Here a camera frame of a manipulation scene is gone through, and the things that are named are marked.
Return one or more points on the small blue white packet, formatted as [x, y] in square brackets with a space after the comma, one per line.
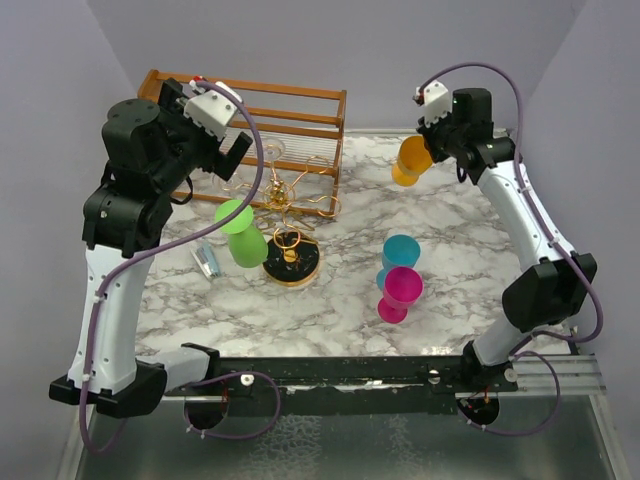
[206, 261]

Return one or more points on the wooden dish rack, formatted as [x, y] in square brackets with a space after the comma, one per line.
[310, 123]

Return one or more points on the clear wine glass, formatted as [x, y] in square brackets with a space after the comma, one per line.
[234, 183]
[273, 150]

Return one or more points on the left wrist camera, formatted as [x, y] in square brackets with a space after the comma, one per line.
[209, 109]

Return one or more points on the gold wire wine glass rack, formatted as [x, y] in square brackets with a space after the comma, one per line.
[293, 254]

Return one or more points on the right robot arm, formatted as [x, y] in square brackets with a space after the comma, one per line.
[552, 284]

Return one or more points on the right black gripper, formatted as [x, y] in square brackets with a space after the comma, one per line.
[426, 133]

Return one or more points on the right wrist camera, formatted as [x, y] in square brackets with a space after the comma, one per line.
[435, 100]

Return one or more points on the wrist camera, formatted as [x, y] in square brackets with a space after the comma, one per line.
[209, 109]
[435, 100]

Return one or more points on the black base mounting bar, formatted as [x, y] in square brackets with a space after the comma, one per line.
[326, 386]

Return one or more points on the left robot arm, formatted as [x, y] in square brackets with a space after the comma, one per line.
[153, 147]

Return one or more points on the orange plastic goblet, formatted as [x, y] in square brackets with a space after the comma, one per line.
[412, 161]

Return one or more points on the pink plastic goblet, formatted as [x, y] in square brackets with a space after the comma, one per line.
[402, 287]

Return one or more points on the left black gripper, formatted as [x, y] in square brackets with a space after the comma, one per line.
[221, 163]

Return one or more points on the green plastic goblet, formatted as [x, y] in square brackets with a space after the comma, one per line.
[246, 242]

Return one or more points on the blue plastic goblet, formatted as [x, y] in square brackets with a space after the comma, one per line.
[398, 250]

